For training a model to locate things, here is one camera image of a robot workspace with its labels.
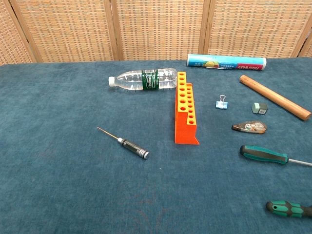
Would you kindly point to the clear plastic water bottle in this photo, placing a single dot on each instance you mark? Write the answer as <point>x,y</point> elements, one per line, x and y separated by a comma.
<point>148,79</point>

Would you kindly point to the wooden rod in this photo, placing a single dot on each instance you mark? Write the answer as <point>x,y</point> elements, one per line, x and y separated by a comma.
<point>273,96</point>

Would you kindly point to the blue food wrap roll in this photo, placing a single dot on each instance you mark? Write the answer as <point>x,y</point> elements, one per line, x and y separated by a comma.
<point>226,62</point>

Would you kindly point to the chunky green black screwdriver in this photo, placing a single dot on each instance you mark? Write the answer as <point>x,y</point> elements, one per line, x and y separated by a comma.
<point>285,209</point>

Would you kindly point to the small green eraser block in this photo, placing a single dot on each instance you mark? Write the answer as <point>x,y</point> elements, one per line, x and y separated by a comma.
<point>259,108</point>

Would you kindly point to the brown correction tape dispenser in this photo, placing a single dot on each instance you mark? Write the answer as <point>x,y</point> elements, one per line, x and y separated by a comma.
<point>249,127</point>

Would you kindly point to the slim green black screwdriver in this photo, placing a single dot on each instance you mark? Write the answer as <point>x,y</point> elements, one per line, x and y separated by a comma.
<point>263,154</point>

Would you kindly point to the blue binder clip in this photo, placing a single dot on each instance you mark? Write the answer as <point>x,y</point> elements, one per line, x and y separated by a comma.
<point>221,105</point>

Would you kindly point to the orange tool holder block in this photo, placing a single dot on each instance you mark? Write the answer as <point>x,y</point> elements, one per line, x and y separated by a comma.
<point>184,136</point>

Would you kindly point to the black precision screwdriver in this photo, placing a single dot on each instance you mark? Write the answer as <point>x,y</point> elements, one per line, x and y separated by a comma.
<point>134,146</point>

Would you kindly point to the woven folding screen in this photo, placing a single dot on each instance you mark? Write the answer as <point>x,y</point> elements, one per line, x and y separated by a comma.
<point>156,29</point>

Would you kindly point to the blue felt table cover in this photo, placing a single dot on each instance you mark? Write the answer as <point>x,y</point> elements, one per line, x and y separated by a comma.
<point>73,182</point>

